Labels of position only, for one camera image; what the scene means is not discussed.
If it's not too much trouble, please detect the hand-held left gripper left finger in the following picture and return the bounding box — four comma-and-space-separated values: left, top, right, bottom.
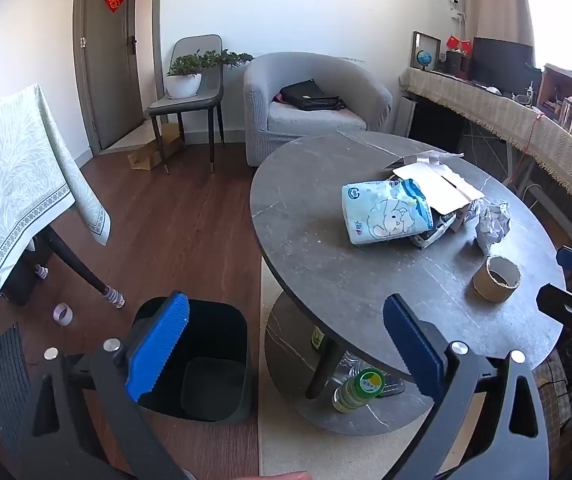
16, 290, 192, 480

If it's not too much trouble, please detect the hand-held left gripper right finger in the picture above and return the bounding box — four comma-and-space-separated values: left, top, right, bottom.
381, 293, 552, 480

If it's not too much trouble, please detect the black trash bin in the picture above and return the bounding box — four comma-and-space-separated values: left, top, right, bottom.
130, 297, 253, 423

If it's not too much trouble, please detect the brown cardboard tape core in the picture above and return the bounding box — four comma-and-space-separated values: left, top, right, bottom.
472, 256, 522, 303

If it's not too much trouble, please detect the white paper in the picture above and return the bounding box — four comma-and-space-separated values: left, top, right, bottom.
475, 201, 512, 256

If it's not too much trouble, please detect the blue white printed tissue pack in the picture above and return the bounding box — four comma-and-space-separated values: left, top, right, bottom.
342, 179, 434, 247

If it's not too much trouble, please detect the white red cardboard box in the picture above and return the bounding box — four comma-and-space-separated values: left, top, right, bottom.
383, 152, 487, 221

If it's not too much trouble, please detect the green cap jar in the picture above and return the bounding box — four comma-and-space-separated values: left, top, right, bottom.
332, 367, 386, 413

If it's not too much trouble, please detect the clear plastic bottle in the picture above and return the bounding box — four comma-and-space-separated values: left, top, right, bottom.
338, 351, 367, 378

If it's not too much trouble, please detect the black dining table leg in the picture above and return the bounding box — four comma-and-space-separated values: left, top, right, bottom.
46, 225, 127, 311

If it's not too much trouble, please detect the round grey marble table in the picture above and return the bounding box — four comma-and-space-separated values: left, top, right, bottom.
249, 131, 567, 436

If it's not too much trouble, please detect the grey door mat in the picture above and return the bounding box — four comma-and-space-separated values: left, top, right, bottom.
0, 324, 32, 441

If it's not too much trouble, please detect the cream rug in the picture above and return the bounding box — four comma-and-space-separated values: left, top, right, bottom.
257, 260, 497, 480

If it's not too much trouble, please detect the wooden desktop shelf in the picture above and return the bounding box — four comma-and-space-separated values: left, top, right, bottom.
537, 63, 572, 138

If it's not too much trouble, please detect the beige lace desk cover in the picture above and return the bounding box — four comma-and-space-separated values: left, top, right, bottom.
398, 66, 572, 221

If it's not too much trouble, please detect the flat brown cardboard box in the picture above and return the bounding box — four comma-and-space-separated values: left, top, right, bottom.
127, 125, 184, 170

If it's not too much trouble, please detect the black monitor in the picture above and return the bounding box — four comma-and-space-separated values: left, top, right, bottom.
472, 36, 534, 86

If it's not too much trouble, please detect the dark speaker box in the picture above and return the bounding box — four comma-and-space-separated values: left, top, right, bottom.
446, 51, 473, 79

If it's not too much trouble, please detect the potted plant in white pot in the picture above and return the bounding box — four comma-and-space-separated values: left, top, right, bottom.
166, 49, 254, 100

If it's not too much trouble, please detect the beige curtain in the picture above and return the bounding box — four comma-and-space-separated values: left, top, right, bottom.
458, 0, 537, 46

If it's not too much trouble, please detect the black bag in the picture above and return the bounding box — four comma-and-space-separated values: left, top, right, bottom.
278, 79, 347, 112

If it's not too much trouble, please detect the grey armchair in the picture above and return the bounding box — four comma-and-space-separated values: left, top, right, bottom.
243, 52, 393, 167

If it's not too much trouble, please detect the grey door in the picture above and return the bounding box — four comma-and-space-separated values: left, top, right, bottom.
73, 0, 147, 151

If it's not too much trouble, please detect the grey dining chair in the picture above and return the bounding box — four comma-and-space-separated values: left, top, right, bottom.
147, 35, 225, 175

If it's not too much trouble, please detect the wooden picture frame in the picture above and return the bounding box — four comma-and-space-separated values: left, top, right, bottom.
411, 31, 442, 72

